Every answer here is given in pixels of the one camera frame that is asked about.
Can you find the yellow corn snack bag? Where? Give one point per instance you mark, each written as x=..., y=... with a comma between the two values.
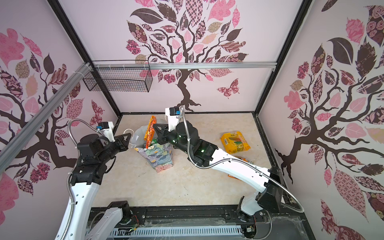
x=234, y=142

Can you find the patterned paper bag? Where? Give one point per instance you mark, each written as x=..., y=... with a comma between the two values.
x=160, y=157

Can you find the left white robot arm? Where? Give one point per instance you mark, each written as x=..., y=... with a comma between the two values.
x=83, y=184

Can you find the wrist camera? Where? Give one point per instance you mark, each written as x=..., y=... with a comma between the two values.
x=106, y=129
x=173, y=116

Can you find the rear aluminium rail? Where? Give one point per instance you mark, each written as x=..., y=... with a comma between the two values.
x=189, y=66

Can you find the white slotted cable duct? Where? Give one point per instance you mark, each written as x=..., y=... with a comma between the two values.
x=190, y=231

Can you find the aluminium rail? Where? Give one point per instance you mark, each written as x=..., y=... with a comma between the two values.
x=189, y=66
x=13, y=148

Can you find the light green snack bag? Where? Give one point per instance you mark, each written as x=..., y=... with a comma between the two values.
x=154, y=142

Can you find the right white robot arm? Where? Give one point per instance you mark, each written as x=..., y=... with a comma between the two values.
x=205, y=155

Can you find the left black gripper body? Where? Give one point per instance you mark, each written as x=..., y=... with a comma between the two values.
x=111, y=149

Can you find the black wire basket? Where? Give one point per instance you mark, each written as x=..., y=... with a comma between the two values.
x=119, y=76

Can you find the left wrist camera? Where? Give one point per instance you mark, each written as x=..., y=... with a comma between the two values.
x=106, y=129

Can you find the orange snack bag right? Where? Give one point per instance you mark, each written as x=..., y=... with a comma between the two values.
x=243, y=159

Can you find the left aluminium rail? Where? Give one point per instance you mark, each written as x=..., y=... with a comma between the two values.
x=13, y=148

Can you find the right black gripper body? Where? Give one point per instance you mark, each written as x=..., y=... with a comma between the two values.
x=174, y=138

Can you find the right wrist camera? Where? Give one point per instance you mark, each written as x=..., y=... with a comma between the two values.
x=173, y=116

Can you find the black base frame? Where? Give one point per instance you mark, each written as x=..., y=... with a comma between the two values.
x=261, y=226

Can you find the orange chip snack bag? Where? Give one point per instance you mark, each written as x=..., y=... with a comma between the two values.
x=149, y=135

